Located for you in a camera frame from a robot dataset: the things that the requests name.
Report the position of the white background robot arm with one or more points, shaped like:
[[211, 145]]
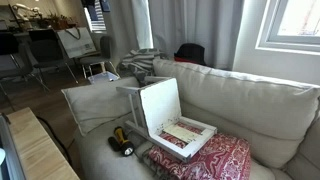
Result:
[[25, 11]]

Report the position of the grey office chair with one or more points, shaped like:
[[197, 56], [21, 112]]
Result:
[[106, 46]]

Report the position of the beige fabric sofa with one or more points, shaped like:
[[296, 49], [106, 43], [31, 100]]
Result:
[[100, 160]]

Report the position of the beige sofa back cushion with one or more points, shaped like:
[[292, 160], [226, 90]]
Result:
[[308, 153], [253, 103]]

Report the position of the black folding chair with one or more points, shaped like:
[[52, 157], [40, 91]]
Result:
[[45, 50], [8, 43]]

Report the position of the grey white striped blanket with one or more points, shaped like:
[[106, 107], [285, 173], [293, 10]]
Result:
[[140, 61]]

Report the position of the black hat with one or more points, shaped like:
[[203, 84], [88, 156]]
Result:
[[190, 52]]

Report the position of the clear plastic storage box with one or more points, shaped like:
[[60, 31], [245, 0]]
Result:
[[103, 77]]

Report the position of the yellow black flashlight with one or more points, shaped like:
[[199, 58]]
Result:
[[121, 140]]

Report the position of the beige throw pillow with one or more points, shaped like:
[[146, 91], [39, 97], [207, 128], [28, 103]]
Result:
[[96, 103]]

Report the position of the grey curtain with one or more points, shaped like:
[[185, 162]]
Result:
[[120, 26], [206, 26]]

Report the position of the red patterned cushion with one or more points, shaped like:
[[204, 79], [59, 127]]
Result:
[[220, 156]]

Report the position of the white window blinds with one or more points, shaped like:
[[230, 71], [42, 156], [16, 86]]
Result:
[[97, 20]]

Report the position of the white framed window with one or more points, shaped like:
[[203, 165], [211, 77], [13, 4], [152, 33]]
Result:
[[266, 40]]

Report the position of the light wooden table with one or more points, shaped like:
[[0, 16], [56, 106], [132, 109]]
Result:
[[36, 146]]

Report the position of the grey metal rail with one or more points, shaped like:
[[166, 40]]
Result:
[[8, 150]]

